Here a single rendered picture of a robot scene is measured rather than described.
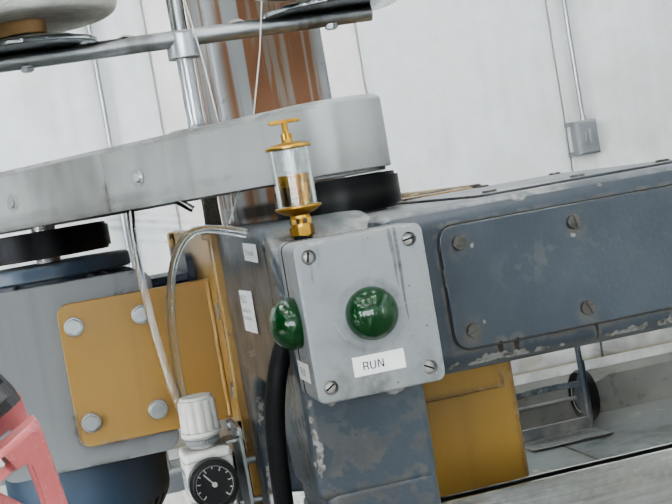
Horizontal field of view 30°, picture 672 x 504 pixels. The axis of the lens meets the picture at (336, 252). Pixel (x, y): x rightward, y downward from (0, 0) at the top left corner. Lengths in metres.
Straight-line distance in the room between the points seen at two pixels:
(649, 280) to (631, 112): 5.82
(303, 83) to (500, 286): 0.53
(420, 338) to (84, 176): 0.40
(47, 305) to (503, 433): 0.41
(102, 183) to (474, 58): 5.37
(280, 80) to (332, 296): 0.58
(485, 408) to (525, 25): 5.41
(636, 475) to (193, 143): 0.42
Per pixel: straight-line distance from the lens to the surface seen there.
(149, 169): 0.96
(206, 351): 1.11
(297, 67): 1.25
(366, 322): 0.68
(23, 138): 5.90
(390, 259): 0.70
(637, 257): 0.81
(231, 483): 0.94
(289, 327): 0.69
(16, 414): 0.73
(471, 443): 1.09
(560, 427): 6.14
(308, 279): 0.69
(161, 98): 5.95
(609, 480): 0.99
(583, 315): 0.79
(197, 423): 0.95
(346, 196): 0.86
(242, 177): 0.90
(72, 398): 1.10
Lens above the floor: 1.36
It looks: 3 degrees down
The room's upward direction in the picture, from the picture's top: 10 degrees counter-clockwise
